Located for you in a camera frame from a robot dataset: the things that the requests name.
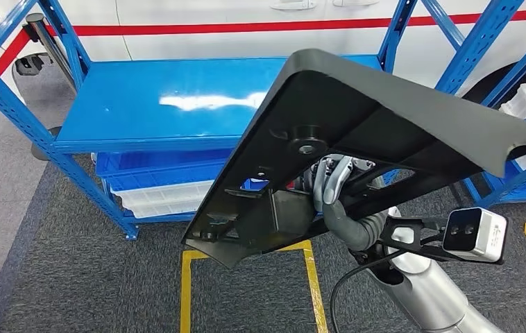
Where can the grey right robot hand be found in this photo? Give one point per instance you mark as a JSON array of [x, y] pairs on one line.
[[341, 225]]

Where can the black plastic plate frame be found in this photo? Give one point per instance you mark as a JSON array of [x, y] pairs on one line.
[[382, 105]]

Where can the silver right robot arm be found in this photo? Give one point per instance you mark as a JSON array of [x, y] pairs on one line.
[[428, 294]]

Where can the yellow floor tape square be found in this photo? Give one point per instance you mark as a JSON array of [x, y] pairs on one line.
[[185, 299]]

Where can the blue wheeled metal rack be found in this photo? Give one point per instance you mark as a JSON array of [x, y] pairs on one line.
[[520, 188]]

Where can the blue plastic crate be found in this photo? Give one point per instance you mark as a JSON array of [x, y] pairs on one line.
[[152, 167]]

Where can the white car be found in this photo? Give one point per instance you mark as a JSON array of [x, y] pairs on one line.
[[221, 43]]

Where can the red barrier belt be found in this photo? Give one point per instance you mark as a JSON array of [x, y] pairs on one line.
[[1, 64], [244, 26]]

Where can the large blue metal rack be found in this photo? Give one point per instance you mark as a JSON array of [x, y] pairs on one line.
[[152, 101]]

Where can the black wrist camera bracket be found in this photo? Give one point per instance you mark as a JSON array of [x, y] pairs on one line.
[[428, 224]]

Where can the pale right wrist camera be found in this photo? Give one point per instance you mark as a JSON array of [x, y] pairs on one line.
[[479, 234]]

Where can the grey barrier post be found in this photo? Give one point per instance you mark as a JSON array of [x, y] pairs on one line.
[[37, 27]]

